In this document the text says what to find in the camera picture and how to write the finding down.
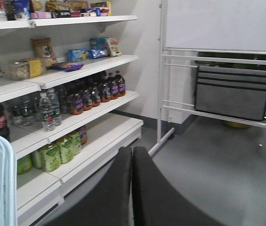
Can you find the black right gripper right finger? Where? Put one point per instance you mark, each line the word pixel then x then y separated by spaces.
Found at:
pixel 156 202

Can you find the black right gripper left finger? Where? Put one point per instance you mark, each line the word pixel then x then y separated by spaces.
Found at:
pixel 107 204

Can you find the green tea bottle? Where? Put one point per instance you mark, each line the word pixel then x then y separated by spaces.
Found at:
pixel 50 157
pixel 65 149

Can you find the clear water bottle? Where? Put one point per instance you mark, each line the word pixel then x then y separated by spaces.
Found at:
pixel 55 106
pixel 47 118

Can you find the purple label juice bottle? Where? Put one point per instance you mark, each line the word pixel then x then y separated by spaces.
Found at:
pixel 113 85
pixel 121 83

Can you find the white store shelving unit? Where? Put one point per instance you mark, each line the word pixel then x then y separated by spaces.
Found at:
pixel 84 98

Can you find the grey fabric hanging organizer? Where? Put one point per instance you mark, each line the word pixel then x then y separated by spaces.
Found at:
pixel 233 92

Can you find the blue cookie packet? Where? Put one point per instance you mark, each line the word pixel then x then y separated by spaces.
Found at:
pixel 98 53

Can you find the green white snack bag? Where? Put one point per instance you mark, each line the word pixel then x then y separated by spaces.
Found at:
pixel 113 47

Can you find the clear biscuit box yellow label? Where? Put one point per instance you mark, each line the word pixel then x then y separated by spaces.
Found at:
pixel 24 69

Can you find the white mobile whiteboard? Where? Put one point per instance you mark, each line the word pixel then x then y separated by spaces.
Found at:
pixel 204 30

